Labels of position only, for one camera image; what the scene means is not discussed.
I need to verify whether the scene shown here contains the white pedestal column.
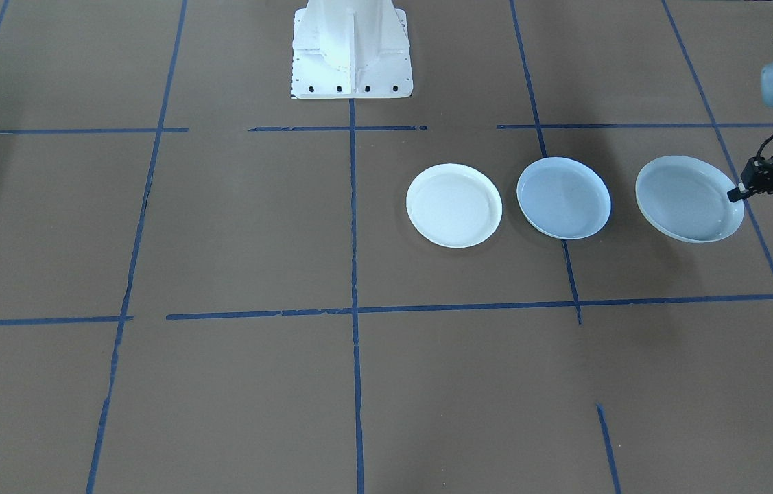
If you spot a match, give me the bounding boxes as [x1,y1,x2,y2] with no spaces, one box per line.
[289,0,414,101]

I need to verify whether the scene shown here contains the light blue round plate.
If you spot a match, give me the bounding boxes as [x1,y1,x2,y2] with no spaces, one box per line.
[634,155,746,244]
[516,156,613,241]

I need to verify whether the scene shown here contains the white round plate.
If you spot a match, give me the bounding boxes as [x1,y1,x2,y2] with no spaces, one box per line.
[405,163,503,249]

